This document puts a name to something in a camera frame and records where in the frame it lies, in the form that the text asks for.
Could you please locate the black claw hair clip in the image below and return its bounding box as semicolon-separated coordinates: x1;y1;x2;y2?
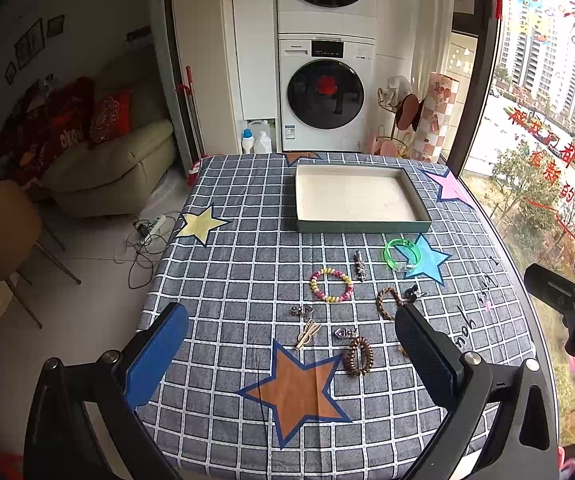
401;284;425;304

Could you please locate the white plastic bottle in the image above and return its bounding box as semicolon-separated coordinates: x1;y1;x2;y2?
253;130;272;154

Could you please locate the pink yellow beaded bracelet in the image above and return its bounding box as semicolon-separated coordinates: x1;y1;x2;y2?
309;266;355;304

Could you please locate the beige sofa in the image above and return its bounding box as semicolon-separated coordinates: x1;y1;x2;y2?
41;44;177;219

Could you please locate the lower white washing machine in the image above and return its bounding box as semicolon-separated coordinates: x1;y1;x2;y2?
279;32;375;152

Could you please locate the brown spiral hair tie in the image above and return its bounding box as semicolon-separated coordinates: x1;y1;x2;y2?
341;336;374;377

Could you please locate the blue cap detergent bottle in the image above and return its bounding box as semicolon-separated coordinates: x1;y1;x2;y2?
241;128;254;154

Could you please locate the red cushion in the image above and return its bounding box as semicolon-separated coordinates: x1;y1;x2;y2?
89;88;132;148

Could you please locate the pink checkered box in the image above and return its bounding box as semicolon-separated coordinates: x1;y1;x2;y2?
411;72;460;164

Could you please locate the white power strip with cables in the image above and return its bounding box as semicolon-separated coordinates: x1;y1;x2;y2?
112;211;177;290

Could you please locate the blue checkered star tablecloth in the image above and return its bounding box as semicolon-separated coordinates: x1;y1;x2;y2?
139;153;552;479

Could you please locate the brown braided bracelet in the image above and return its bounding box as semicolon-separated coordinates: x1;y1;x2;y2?
374;286;405;322

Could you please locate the small silver heart clip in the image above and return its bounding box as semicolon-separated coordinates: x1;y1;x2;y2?
334;327;358;339

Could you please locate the metal slipper rack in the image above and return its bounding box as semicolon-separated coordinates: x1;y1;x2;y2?
365;75;422;158

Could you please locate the green translucent bangle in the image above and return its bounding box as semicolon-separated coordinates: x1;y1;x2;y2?
383;237;422;272

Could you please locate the green shallow tray box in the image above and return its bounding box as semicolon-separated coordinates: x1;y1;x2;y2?
295;164;432;234

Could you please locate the wooden chair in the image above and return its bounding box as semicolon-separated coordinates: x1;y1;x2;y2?
0;180;82;330

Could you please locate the red handled mop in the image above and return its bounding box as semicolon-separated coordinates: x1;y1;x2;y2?
176;65;207;186

